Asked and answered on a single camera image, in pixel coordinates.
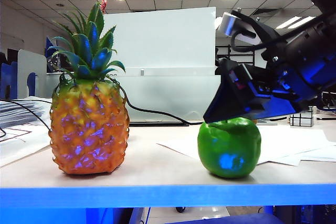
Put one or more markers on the red hanging ornament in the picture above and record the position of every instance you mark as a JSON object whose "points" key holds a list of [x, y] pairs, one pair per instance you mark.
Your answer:
{"points": [[104, 2]]}

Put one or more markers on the plastic pineapple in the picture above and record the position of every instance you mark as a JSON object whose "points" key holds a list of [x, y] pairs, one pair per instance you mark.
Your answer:
{"points": [[89, 129]]}

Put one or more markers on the blue triangular board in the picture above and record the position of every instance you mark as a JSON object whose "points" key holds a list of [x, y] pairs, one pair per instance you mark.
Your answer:
{"points": [[51, 47]]}

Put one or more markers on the black-white dotted pattern board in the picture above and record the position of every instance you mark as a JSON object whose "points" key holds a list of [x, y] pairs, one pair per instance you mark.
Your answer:
{"points": [[53, 64]]}

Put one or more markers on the white AOC monitor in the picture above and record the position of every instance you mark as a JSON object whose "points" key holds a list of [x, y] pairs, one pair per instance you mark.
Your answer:
{"points": [[157, 37]]}

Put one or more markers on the black office chair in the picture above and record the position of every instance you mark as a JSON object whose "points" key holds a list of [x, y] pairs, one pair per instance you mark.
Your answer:
{"points": [[218, 62]]}

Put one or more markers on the silver mirror cube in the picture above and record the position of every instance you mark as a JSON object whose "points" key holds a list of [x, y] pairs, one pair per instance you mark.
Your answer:
{"points": [[302, 119]]}

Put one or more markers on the black shelf rack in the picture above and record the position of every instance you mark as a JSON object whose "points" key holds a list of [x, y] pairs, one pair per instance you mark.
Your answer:
{"points": [[249, 56]]}

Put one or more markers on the green plastic apple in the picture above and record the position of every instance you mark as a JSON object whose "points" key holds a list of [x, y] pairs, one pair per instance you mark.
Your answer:
{"points": [[228, 150]]}

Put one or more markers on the blue file holder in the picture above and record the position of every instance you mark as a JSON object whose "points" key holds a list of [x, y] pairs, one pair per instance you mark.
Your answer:
{"points": [[8, 82]]}

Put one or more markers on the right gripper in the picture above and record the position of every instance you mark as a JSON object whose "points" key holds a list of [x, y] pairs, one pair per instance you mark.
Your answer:
{"points": [[286, 87]]}

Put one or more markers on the stack of printed paper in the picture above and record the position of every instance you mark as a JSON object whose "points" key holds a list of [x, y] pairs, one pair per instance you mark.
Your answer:
{"points": [[15, 108]]}

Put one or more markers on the white translucent file holder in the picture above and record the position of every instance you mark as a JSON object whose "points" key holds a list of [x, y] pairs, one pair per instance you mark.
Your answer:
{"points": [[31, 61]]}

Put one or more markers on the frosted desk partition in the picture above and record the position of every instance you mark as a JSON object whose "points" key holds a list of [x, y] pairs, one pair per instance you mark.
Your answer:
{"points": [[170, 98]]}

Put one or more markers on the large white paper sheet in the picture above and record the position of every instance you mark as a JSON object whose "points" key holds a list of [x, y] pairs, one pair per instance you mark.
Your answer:
{"points": [[288, 140]]}

